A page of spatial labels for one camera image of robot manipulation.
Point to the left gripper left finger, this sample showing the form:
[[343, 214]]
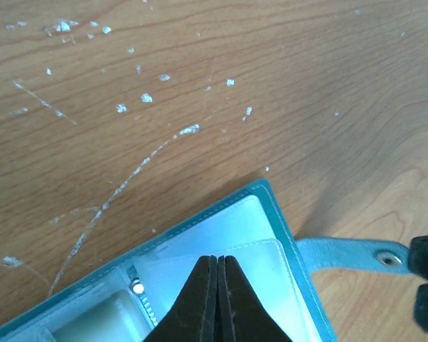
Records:
[[192, 316]]

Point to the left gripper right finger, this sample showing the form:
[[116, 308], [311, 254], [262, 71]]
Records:
[[240, 316]]

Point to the teal card holder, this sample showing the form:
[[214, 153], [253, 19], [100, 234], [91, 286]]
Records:
[[125, 299]]

